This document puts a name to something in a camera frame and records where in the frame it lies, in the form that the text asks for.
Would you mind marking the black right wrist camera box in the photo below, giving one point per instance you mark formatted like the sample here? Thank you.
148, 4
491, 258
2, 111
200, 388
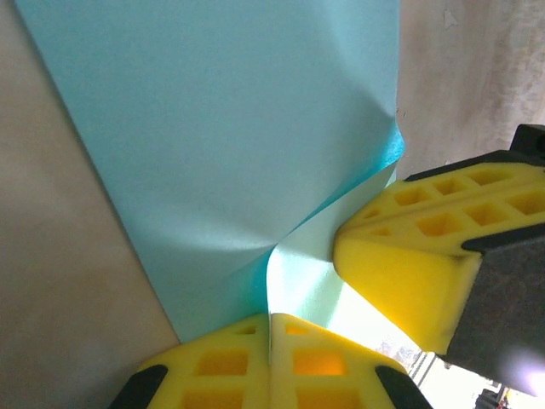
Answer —
532, 140

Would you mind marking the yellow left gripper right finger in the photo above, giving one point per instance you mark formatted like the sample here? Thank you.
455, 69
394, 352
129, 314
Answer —
357, 362

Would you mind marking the light blue paper sheet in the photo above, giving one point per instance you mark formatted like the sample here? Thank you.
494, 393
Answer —
213, 128

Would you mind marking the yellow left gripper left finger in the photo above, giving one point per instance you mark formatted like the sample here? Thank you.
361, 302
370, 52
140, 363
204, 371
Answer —
221, 345

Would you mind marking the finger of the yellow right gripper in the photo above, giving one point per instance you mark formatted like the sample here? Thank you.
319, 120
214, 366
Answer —
464, 170
396, 281

